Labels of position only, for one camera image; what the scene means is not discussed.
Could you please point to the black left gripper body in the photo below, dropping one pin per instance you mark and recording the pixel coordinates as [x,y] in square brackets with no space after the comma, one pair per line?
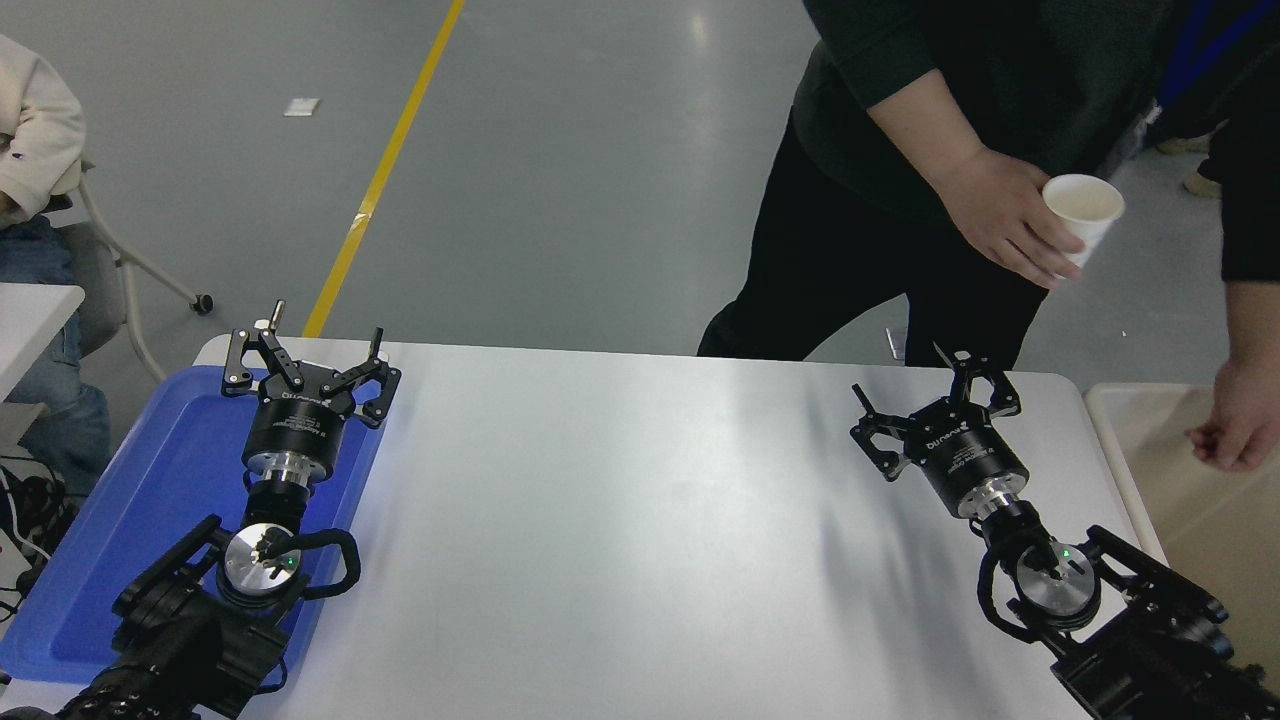
[300,430]

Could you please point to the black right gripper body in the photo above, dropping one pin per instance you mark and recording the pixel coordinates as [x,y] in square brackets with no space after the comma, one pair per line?
[965,450]

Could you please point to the white paper cup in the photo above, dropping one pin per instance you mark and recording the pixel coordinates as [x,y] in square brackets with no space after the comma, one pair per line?
[1085,205]

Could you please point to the standing person's right forearm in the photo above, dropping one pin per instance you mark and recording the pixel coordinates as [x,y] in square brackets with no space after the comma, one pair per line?
[925,130]

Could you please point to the standing person's left forearm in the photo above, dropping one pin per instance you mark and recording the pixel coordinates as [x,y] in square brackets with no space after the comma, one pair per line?
[1255,325]

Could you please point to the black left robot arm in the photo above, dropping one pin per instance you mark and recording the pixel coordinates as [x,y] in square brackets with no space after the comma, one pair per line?
[190,640]

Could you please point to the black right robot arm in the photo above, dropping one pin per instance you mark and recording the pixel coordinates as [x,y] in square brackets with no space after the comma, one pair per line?
[1150,650]

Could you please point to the large pale dustbin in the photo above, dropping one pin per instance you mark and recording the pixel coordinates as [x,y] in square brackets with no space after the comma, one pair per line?
[1180,500]

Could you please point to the standing person's right hand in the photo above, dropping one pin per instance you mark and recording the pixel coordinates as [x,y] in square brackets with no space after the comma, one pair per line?
[1000,215]

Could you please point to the standing person's left hand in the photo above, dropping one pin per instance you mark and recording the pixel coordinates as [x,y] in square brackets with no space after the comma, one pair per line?
[1245,425]

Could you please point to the metal floor plate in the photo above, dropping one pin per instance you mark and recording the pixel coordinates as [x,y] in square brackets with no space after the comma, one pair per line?
[895,345]

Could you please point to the blue plastic tray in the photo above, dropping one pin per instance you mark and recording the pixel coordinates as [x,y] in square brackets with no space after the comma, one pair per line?
[150,500]

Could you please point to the small white side table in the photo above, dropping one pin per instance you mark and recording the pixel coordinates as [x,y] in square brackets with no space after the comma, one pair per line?
[30,320]

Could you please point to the white paper scrap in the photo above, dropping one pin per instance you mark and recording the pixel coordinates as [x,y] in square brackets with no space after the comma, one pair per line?
[302,106]

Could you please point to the seated person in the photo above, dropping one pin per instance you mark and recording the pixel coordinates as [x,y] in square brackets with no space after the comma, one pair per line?
[40,130]

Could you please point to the standing person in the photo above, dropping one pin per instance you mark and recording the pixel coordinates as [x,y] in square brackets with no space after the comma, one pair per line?
[1000,60]

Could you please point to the white metal chair frame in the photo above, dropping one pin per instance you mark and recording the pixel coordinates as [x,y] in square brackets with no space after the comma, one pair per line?
[201,303]

